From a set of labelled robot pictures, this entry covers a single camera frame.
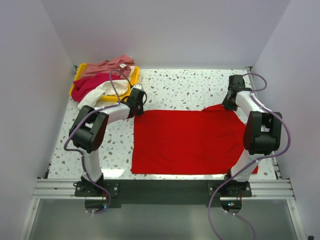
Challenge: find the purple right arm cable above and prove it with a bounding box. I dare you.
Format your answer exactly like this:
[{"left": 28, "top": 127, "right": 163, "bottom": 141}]
[{"left": 207, "top": 72, "right": 292, "bottom": 240}]

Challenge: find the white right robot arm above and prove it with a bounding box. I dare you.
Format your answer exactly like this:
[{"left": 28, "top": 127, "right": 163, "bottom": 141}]
[{"left": 222, "top": 74, "right": 282, "bottom": 197}]

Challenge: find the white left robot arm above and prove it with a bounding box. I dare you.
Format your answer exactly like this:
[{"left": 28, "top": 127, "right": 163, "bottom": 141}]
[{"left": 64, "top": 87, "right": 147, "bottom": 196}]

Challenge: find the red t shirt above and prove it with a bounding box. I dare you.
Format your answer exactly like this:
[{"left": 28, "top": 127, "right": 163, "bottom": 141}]
[{"left": 131, "top": 104, "right": 246, "bottom": 175}]

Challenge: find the yellow plastic tray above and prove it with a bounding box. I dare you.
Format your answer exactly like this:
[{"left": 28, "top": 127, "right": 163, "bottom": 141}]
[{"left": 69, "top": 63, "right": 140, "bottom": 103}]

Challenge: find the dusty pink t shirt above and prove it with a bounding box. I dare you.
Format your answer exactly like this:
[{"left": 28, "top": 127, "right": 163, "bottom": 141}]
[{"left": 80, "top": 54, "right": 136, "bottom": 78}]

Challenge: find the magenta t shirt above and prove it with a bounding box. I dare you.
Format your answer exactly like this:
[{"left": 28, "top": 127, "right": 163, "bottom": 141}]
[{"left": 71, "top": 73, "right": 111, "bottom": 103}]

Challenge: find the white t shirt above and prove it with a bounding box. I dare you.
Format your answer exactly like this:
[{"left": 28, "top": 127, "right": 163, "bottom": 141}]
[{"left": 77, "top": 79, "right": 129, "bottom": 110}]

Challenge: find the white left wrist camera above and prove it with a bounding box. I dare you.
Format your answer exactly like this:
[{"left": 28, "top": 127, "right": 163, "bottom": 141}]
[{"left": 131, "top": 84, "right": 143, "bottom": 91}]

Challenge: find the aluminium table edge rail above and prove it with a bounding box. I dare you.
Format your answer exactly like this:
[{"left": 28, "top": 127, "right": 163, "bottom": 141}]
[{"left": 244, "top": 65, "right": 307, "bottom": 240}]

